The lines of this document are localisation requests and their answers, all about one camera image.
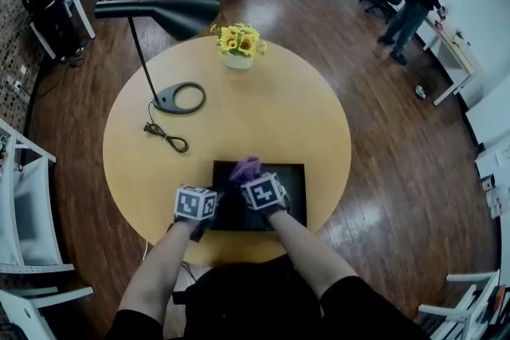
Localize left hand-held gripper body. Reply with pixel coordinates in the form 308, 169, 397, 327
169, 183, 225, 243

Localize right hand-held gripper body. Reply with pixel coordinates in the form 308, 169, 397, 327
240, 170, 292, 218

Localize purple cloth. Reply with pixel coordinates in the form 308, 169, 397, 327
229, 156, 264, 186

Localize black tablet screen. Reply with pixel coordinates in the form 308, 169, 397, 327
210, 159, 308, 232

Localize person's left forearm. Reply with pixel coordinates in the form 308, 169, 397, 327
117, 219, 200, 326

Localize person's right forearm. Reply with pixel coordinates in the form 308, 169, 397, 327
267, 209, 359, 302

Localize sunflowers in white pot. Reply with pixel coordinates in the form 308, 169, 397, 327
210, 22, 268, 71

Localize white metal shelf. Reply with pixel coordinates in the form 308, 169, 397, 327
0, 286, 95, 340
0, 119, 76, 275

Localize person's black shirt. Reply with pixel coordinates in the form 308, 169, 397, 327
105, 274, 434, 340

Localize black desk lamp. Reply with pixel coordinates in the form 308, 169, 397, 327
94, 0, 222, 115

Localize white bookshelf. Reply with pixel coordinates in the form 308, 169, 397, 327
416, 270, 510, 340

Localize pink printed packet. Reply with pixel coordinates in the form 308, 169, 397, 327
488, 186, 510, 220

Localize white counter cabinet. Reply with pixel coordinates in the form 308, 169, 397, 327
473, 139, 510, 220

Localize wooden desk with white legs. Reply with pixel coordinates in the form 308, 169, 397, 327
414, 7, 479, 107

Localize black lamp power cable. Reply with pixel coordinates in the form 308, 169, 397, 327
142, 101, 190, 154

